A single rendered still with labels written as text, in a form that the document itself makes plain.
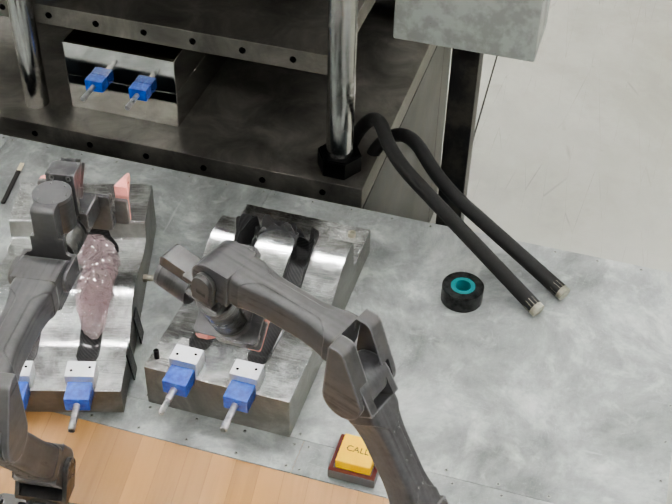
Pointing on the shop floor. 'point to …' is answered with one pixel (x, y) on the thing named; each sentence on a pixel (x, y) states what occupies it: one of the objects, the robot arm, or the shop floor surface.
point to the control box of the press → (470, 59)
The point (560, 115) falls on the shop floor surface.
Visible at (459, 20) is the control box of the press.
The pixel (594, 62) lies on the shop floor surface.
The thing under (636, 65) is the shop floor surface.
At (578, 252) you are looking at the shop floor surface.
